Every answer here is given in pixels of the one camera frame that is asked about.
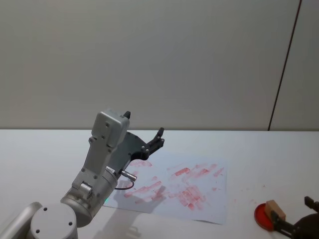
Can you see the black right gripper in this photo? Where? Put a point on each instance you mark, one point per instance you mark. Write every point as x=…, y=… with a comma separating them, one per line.
x=307, y=227

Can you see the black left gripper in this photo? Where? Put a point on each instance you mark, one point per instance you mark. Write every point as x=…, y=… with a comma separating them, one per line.
x=129, y=145

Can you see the wooden stamp block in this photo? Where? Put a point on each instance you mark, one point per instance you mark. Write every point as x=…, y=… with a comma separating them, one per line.
x=273, y=206

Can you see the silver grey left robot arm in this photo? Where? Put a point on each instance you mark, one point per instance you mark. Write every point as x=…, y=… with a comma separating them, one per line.
x=98, y=152

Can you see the round red ink pad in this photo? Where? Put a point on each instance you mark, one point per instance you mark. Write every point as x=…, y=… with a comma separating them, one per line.
x=260, y=215

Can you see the white paper with red marks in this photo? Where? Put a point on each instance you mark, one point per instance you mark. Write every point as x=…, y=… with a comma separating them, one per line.
x=207, y=196

